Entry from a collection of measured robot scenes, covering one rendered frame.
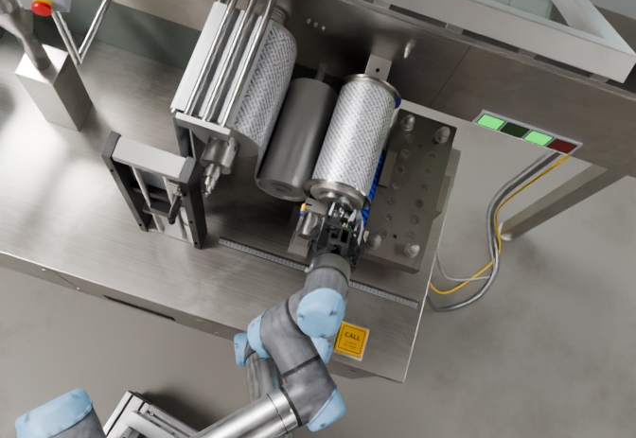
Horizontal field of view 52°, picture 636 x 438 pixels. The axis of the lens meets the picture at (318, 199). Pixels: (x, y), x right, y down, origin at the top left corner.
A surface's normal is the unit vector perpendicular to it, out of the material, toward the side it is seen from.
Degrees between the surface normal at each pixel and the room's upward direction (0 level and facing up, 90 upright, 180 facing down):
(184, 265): 0
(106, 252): 0
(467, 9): 50
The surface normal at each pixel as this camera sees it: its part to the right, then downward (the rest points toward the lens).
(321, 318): -0.14, 0.51
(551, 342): 0.13, -0.29
